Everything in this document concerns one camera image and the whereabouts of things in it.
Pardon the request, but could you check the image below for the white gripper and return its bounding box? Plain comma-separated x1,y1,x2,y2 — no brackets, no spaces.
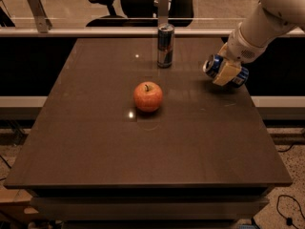
213,23,266,86

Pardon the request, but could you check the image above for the blue pepsi can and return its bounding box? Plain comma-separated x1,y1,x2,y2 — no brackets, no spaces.
203,54,249,88

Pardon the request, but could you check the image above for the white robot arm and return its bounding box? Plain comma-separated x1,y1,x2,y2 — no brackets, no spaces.
213,0,305,86

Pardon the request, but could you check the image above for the silver blue energy drink can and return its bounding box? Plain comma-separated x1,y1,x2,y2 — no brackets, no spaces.
157,23,174,68

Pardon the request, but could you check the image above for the red apple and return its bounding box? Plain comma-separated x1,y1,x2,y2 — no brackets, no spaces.
133,81,163,113

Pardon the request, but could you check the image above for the black office chair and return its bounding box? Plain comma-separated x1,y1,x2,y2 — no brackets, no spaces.
87,0,193,27

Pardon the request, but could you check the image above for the brown table with drawers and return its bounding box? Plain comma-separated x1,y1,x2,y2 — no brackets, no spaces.
5,38,292,228

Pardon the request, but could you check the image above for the glass railing panel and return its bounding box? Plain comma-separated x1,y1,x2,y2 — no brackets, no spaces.
0,0,265,31

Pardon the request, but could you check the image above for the middle metal railing bracket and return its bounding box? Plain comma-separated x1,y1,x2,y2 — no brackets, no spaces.
158,0,169,25

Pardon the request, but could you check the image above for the metal railing bracket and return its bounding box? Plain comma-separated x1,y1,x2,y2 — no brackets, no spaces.
158,0,169,25
27,0,52,33

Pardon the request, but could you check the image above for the black cable on floor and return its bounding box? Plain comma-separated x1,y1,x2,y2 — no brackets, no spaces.
275,194,305,229

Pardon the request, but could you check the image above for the left metal railing bracket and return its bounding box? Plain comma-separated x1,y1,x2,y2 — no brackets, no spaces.
27,0,52,33

